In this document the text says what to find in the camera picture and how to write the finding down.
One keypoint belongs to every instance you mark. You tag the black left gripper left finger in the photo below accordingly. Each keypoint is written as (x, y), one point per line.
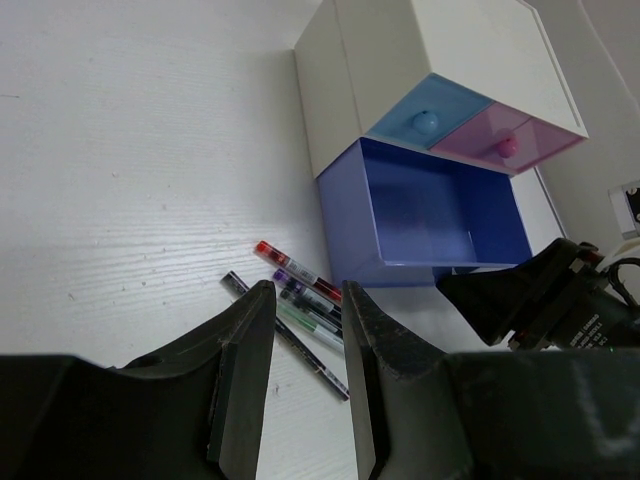
(192, 409)

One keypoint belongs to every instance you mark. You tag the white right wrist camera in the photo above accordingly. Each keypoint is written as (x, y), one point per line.
(625, 203)

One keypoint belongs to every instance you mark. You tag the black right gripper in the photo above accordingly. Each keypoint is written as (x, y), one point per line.
(569, 296)

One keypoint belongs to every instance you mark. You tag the pink drawer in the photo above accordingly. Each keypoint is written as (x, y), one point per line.
(503, 139)

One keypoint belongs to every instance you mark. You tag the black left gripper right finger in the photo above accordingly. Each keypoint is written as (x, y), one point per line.
(421, 413)

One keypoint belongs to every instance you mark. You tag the green gel pen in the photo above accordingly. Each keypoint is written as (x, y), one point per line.
(321, 333)

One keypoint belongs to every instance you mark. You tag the light blue small drawer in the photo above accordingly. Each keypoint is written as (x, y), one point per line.
(428, 113)

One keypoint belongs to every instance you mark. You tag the white mini drawer cabinet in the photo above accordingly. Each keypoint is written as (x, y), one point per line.
(357, 59)

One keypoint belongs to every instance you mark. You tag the black gel pen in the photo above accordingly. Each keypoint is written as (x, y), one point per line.
(234, 284)

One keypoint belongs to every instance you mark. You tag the purple drawer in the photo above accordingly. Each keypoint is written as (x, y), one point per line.
(398, 218)

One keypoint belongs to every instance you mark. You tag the red gel pen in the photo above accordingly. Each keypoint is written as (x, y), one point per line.
(299, 271)

